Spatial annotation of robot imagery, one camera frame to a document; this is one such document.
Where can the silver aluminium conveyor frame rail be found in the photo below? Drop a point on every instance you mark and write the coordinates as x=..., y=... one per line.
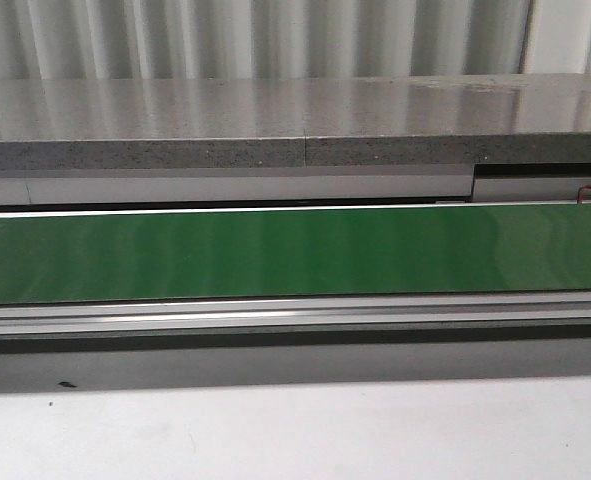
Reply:
x=430, y=310

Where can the grey panel under counter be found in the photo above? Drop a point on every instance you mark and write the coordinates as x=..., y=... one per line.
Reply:
x=351, y=184

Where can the white pleated curtain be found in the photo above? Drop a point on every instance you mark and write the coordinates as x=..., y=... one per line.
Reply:
x=291, y=39

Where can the green conveyor belt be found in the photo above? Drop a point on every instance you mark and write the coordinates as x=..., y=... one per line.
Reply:
x=122, y=256

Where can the grey stone counter slab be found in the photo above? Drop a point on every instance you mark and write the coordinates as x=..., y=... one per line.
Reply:
x=121, y=124

